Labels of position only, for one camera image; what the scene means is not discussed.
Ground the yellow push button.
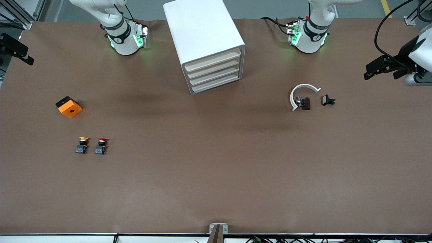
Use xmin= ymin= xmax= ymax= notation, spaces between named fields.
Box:
xmin=75 ymin=137 xmax=90 ymax=154

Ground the red push button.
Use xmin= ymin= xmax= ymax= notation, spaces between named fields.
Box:
xmin=94 ymin=137 xmax=109 ymax=155

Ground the white drawer cabinet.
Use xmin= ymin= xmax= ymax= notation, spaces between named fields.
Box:
xmin=163 ymin=0 xmax=246 ymax=95

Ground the orange and black box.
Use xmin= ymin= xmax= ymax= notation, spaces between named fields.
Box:
xmin=55 ymin=96 xmax=83 ymax=118

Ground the aluminium frame profile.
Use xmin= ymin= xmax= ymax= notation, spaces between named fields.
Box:
xmin=404 ymin=0 xmax=432 ymax=26
xmin=0 ymin=0 xmax=47 ymax=30

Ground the white curved bracket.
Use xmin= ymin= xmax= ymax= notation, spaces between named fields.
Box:
xmin=290 ymin=83 xmax=322 ymax=112

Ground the brown handle metal valve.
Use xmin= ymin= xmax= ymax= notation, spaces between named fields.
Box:
xmin=295 ymin=96 xmax=312 ymax=111

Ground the black arm base cable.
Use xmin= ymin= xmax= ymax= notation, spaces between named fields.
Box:
xmin=113 ymin=3 xmax=135 ymax=24
xmin=260 ymin=16 xmax=291 ymax=36

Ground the cable bundle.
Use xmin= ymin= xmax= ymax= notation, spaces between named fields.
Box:
xmin=246 ymin=236 xmax=432 ymax=243

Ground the grey metal mounting bracket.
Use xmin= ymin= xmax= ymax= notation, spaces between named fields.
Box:
xmin=209 ymin=223 xmax=228 ymax=235

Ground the brown mount post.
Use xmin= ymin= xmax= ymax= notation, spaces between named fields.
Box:
xmin=207 ymin=225 xmax=225 ymax=243

